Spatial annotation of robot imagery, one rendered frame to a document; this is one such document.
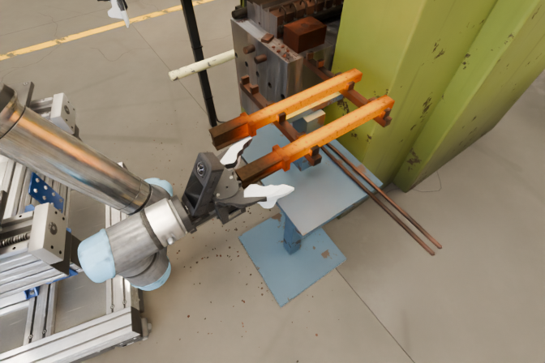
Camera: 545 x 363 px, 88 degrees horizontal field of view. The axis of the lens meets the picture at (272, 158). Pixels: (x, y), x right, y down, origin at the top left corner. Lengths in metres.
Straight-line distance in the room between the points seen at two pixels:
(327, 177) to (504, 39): 0.76
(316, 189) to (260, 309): 0.78
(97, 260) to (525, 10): 1.28
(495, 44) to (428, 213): 0.95
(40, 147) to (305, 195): 0.61
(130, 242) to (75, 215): 1.18
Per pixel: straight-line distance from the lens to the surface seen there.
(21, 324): 1.57
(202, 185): 0.47
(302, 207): 0.81
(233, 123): 0.61
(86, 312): 1.45
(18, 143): 0.53
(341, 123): 0.64
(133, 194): 0.61
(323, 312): 1.48
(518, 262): 1.96
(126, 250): 0.51
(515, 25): 1.26
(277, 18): 1.07
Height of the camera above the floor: 1.44
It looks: 51 degrees down
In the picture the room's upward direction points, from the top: straight up
